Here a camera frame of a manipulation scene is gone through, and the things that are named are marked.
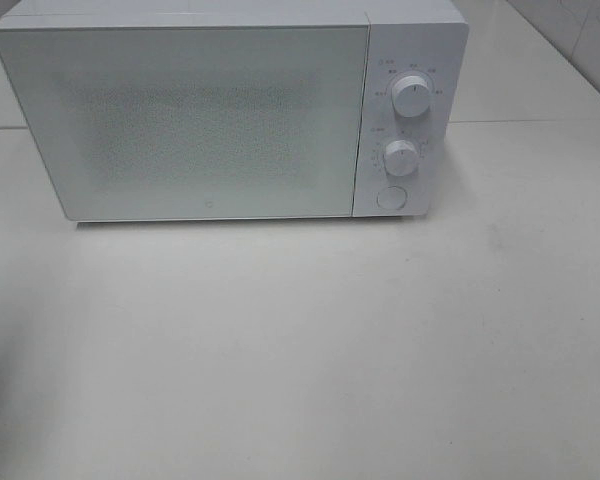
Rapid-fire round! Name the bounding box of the round white door button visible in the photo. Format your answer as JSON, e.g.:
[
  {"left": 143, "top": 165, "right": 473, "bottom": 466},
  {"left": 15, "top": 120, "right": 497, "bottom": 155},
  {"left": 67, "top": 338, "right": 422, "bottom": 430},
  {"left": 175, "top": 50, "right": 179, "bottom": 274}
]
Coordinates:
[{"left": 376, "top": 186, "right": 408, "bottom": 210}]

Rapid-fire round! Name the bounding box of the white timer knob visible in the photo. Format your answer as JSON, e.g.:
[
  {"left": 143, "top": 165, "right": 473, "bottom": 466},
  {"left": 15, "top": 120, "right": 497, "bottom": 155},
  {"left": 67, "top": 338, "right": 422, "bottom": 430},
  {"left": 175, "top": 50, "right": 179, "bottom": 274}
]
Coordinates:
[{"left": 383, "top": 140, "right": 420, "bottom": 177}]

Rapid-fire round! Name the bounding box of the white microwave door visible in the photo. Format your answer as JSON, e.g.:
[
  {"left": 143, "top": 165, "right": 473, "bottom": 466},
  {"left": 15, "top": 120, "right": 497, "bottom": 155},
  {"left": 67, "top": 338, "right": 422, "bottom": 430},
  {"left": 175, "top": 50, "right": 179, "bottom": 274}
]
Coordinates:
[{"left": 0, "top": 26, "right": 368, "bottom": 222}]

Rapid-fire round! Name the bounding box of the upper white power knob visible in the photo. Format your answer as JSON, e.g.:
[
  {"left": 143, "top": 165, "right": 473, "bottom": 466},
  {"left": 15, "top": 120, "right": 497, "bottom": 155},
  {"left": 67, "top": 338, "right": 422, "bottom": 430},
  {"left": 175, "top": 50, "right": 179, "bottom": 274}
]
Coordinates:
[{"left": 391, "top": 72, "right": 433, "bottom": 118}]

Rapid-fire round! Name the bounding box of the white microwave oven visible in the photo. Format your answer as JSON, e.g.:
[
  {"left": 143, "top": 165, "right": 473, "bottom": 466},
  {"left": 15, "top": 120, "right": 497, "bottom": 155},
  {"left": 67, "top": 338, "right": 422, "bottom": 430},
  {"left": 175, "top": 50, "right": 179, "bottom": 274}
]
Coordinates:
[{"left": 0, "top": 1, "right": 469, "bottom": 218}]

